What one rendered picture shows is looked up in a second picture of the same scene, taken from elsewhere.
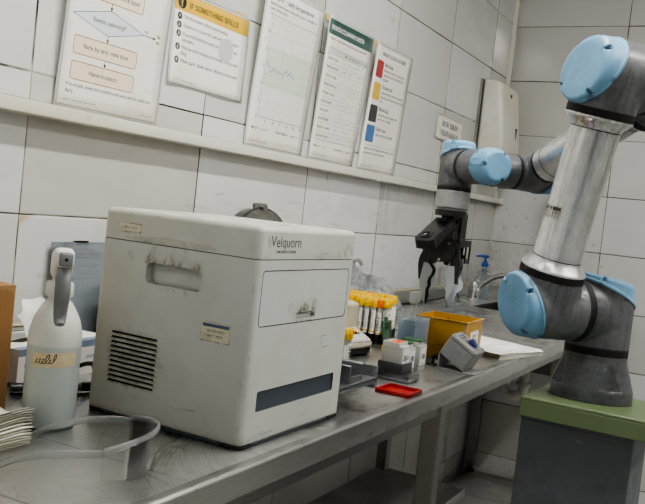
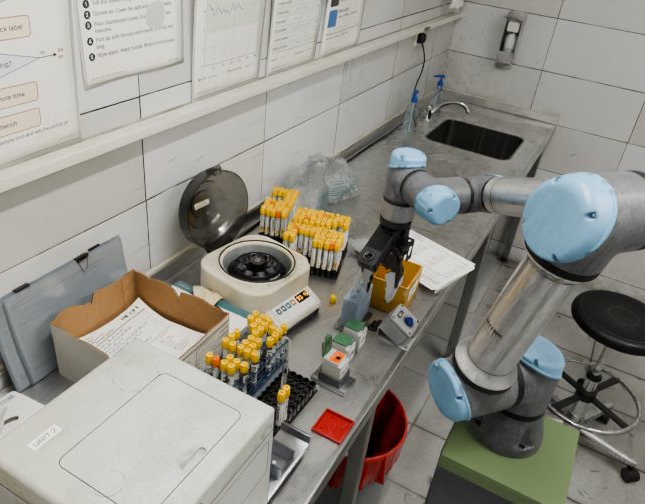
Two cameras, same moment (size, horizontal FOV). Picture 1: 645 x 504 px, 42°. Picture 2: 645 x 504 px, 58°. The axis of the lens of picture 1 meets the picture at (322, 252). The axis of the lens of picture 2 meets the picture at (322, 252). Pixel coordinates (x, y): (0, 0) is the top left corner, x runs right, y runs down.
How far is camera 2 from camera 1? 95 cm
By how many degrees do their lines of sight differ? 29
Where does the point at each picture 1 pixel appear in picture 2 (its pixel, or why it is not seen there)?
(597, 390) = (511, 448)
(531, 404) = (449, 462)
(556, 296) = (484, 401)
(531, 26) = not seen: outside the picture
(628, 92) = (603, 257)
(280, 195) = (239, 124)
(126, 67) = (25, 103)
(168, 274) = not seen: outside the picture
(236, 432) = not seen: outside the picture
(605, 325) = (528, 401)
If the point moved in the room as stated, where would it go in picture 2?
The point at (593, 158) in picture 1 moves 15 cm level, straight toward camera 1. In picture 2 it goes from (546, 304) to (548, 369)
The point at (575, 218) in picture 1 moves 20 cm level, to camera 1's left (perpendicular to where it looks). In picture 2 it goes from (515, 346) to (393, 336)
